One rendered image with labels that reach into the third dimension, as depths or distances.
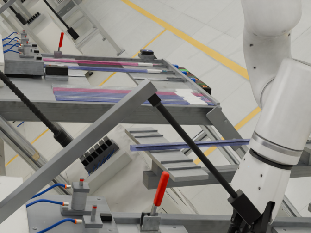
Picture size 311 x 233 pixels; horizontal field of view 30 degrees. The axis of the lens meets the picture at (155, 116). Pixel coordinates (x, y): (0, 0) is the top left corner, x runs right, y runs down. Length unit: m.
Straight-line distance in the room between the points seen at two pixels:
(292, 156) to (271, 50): 0.18
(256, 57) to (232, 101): 2.43
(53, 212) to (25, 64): 1.18
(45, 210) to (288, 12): 0.47
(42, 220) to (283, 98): 0.41
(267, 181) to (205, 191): 2.00
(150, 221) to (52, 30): 4.38
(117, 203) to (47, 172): 1.41
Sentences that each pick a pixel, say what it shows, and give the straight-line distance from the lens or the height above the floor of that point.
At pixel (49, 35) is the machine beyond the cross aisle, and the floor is 0.54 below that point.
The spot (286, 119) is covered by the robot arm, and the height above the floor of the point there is 1.09.
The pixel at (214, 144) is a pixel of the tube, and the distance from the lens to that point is 1.30.
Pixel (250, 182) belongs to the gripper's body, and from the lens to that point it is 0.96.
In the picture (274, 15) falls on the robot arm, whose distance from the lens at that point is 0.87.
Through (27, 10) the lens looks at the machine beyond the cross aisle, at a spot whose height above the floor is 0.62.
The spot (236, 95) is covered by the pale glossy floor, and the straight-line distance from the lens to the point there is 3.44.
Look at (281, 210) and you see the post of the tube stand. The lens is 1.42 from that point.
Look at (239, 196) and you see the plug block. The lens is 0.74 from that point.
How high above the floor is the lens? 1.58
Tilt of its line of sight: 24 degrees down
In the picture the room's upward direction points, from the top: 40 degrees counter-clockwise
